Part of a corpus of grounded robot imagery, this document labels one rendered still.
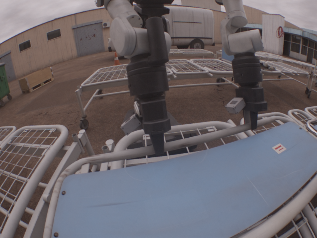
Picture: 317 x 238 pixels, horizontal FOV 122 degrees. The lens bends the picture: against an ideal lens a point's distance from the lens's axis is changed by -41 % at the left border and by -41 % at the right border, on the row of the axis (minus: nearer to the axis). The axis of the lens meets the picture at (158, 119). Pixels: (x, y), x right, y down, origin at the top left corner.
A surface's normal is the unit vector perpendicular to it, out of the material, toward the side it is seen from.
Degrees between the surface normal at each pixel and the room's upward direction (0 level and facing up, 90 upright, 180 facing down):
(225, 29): 65
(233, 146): 1
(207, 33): 88
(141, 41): 71
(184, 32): 88
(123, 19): 40
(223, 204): 1
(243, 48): 78
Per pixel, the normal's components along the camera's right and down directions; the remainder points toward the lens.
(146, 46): 0.60, 0.06
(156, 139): 0.18, 0.15
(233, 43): -0.69, 0.23
